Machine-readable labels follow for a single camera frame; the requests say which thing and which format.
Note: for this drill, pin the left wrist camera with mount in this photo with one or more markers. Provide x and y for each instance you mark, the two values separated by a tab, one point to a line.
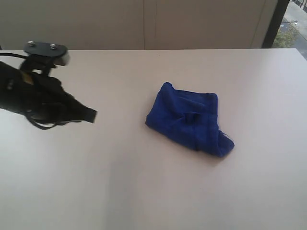
44	57

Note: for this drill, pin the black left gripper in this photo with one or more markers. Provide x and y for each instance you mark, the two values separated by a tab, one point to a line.
40	97

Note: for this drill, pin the black window frame post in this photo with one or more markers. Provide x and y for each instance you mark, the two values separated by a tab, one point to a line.
274	25

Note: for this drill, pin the blue towel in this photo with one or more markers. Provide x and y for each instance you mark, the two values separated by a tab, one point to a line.
189	119

